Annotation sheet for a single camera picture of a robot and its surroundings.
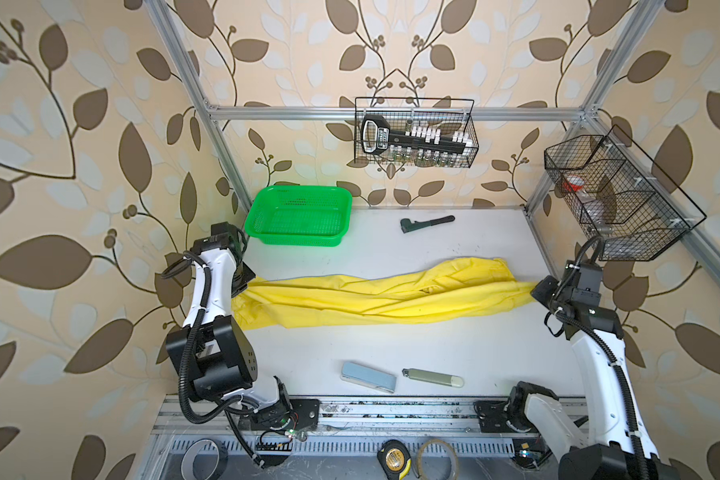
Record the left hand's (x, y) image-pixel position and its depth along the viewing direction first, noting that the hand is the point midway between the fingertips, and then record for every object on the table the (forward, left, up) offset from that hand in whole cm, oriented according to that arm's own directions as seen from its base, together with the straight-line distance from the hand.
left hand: (236, 287), depth 81 cm
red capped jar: (+25, -92, +18) cm, 97 cm away
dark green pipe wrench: (+37, -50, -14) cm, 64 cm away
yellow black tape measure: (-36, -44, -12) cm, 58 cm away
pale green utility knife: (-18, -55, -14) cm, 59 cm away
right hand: (0, -83, +3) cm, 83 cm away
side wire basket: (+19, -101, +19) cm, 105 cm away
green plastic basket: (+42, -6, -16) cm, 46 cm away
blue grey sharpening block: (-18, -35, -11) cm, 41 cm away
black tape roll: (-36, +5, -16) cm, 39 cm away
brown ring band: (-32, -54, -15) cm, 65 cm away
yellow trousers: (+2, -24, -10) cm, 26 cm away
